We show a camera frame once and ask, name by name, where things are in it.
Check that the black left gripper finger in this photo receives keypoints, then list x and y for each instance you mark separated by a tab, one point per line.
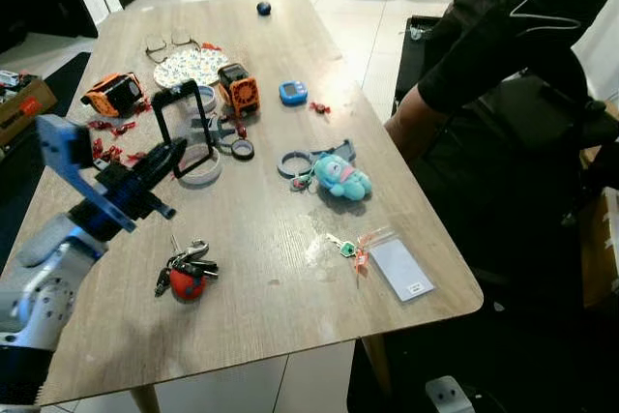
164	159
166	179

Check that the black frame key tag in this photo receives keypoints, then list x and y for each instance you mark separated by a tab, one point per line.
158	108

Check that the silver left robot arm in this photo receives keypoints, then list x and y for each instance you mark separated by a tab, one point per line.
44	278

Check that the white tape roll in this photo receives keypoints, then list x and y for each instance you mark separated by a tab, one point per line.
206	177

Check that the grey plastic gadget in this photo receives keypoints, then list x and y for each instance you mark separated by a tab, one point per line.
221	128

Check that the orange black device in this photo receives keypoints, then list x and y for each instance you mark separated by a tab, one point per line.
113	94
238	87

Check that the patterned round cloth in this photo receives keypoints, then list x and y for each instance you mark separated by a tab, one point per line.
189	68

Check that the key bunch with red ball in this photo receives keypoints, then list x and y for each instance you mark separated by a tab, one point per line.
186	280

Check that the cardboard box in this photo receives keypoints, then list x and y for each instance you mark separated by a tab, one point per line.
21	108

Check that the small blue timer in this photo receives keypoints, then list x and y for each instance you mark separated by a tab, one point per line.
293	93

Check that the dark blue small ball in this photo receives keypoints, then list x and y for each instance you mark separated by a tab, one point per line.
263	9

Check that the green capped key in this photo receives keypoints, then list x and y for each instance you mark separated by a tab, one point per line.
346	250

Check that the wooden table leg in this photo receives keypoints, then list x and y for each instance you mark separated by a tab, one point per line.
377	363
145	399

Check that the orange ribbon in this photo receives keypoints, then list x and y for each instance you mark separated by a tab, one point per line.
363	253

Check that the clear card sleeve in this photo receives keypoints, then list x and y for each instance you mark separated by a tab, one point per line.
401	268

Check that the person in black clothes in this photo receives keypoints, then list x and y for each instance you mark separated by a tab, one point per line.
493	36

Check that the white plastic floor object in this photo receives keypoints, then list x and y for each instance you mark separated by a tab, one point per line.
450	394

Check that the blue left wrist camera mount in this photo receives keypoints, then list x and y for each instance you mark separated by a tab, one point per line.
60	144

